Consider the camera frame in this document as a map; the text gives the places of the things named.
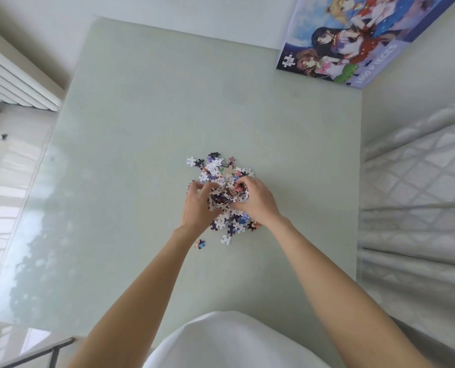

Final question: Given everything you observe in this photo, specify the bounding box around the person's left hand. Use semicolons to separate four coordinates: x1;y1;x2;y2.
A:
179;181;222;236

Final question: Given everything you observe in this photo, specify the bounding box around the person's right hand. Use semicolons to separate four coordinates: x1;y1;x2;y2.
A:
227;176;284;231

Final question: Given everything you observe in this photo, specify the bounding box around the pile of puzzle pieces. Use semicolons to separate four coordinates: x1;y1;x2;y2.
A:
186;152;263;251

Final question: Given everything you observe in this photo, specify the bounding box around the cartoon print puzzle box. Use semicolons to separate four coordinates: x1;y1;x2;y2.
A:
275;0;455;89

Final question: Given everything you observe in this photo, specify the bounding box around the person's left forearm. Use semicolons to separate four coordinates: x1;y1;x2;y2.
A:
68;225;194;368

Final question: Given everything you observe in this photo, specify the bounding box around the person's right forearm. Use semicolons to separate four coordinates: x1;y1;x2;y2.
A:
267;216;435;368

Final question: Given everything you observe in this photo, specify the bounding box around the person's white shirt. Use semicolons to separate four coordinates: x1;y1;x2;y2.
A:
142;311;332;368

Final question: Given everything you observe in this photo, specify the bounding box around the grey patterned curtain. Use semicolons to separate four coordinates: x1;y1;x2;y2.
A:
357;91;455;368

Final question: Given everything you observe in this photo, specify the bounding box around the white radiator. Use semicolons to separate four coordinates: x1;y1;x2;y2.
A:
0;20;65;113

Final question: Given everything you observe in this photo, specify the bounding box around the grey metal chair frame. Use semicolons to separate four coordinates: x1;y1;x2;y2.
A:
0;337;76;368

